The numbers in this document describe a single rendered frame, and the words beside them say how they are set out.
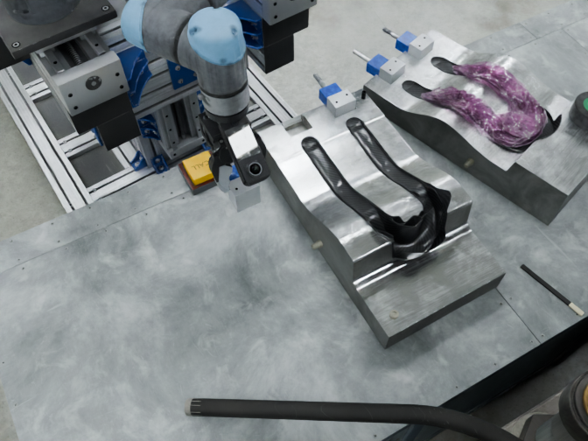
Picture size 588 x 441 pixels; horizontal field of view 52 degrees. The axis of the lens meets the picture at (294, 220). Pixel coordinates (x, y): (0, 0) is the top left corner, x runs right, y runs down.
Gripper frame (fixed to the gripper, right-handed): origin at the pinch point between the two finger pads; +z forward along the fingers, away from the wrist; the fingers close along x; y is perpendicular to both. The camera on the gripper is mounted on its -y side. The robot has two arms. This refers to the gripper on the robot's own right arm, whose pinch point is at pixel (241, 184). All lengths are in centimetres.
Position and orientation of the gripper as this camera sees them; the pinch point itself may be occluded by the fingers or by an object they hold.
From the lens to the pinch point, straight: 111.6
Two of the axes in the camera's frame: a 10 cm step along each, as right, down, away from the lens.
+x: -8.7, 4.1, -2.6
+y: -4.9, -7.4, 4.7
